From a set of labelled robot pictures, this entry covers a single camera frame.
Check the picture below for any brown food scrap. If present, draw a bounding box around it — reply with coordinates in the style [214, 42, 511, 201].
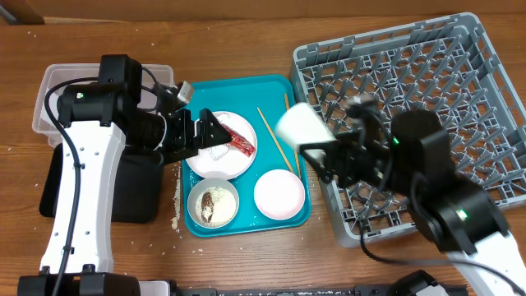
[201, 192, 214, 223]

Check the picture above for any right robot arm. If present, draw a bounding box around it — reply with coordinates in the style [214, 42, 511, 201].
[298, 105, 525, 295]

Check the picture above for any black waste tray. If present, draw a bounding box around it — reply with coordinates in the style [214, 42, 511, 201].
[39, 145, 164, 224]

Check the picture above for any grey dishwasher rack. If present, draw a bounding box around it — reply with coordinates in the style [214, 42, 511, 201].
[289, 12, 526, 249]

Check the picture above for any teal plastic tray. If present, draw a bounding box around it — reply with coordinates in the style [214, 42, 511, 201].
[182, 75, 311, 238]

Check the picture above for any small pink bowl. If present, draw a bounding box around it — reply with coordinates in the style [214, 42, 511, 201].
[254, 169, 306, 220]

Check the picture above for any red foil snack wrapper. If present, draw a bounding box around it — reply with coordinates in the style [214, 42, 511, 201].
[223, 124, 256, 157]

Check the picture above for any grey bowl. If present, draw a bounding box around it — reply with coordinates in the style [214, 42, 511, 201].
[187, 178, 240, 229]

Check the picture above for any white plastic wrap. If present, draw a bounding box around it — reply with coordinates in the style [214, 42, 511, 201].
[206, 144, 229, 161]

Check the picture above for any white cup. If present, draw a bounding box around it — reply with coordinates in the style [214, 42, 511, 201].
[275, 103, 335, 151]

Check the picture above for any pile of rice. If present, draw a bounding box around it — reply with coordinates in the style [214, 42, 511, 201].
[195, 187, 238, 228]

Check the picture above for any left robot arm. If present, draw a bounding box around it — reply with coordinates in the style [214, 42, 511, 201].
[17, 54, 232, 295]

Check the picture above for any large white plate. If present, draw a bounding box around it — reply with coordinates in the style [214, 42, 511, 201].
[186, 111, 258, 180]

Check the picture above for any wooden chopstick left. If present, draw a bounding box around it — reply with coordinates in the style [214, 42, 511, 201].
[256, 107, 294, 173]

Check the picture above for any clear plastic bin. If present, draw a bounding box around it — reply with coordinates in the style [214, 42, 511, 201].
[31, 62, 175, 148]

